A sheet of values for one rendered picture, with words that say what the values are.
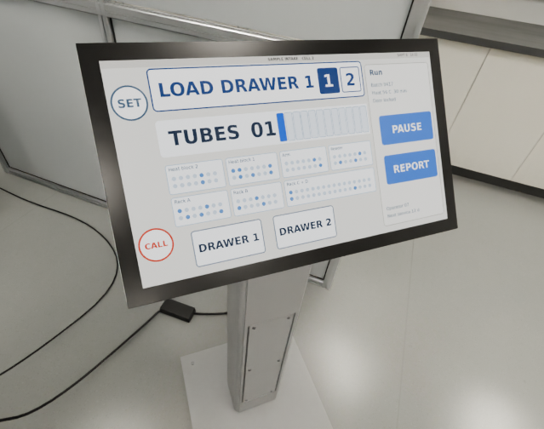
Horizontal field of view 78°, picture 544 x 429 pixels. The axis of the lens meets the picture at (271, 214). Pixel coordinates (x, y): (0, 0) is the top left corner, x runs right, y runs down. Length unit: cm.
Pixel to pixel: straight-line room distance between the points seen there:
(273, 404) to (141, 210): 105
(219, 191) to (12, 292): 152
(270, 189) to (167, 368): 111
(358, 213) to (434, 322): 130
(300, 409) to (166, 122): 114
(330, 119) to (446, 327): 142
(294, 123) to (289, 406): 108
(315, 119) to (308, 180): 9
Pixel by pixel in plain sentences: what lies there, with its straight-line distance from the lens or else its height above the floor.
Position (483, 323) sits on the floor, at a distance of 190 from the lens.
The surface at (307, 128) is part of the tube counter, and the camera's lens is 48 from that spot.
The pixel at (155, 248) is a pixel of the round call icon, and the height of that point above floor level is 101.
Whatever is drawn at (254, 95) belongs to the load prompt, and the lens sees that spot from 47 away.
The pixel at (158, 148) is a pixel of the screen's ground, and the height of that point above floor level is 110.
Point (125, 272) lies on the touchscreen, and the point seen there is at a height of 100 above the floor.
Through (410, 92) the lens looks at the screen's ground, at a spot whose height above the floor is 114.
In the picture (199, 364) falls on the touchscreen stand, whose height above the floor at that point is 4.
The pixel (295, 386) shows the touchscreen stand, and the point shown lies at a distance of 140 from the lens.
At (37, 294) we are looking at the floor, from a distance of 181.
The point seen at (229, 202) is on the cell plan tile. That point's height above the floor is 104.
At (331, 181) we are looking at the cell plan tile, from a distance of 49.
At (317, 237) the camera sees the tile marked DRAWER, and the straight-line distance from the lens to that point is 48.
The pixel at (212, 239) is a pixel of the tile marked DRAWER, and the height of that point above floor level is 101.
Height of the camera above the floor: 133
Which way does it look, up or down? 42 degrees down
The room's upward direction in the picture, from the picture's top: 7 degrees clockwise
